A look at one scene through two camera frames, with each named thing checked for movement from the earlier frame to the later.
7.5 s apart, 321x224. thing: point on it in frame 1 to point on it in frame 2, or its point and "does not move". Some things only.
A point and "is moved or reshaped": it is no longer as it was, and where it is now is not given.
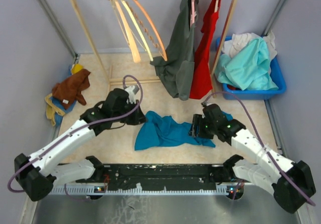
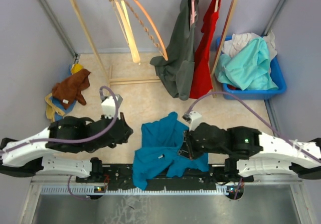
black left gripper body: x=132 y=118 to x=93 y=148
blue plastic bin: x=277 y=72 does not move
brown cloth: x=68 y=91 does not move
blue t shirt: x=156 y=131 is moved or reshaped
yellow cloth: x=76 y=68 does not move
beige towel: x=51 y=109 does not move
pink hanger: x=193 y=3 does not move
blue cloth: x=55 y=102 does not move
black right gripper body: x=205 y=129 to x=194 y=148
